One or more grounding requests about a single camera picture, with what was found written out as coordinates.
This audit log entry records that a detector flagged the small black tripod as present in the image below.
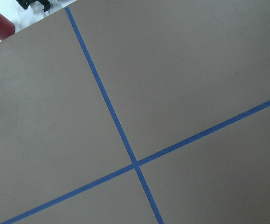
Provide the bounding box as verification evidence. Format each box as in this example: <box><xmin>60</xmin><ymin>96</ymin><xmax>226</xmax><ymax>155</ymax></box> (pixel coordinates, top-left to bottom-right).
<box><xmin>16</xmin><ymin>0</ymin><xmax>51</xmax><ymax>12</ymax></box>

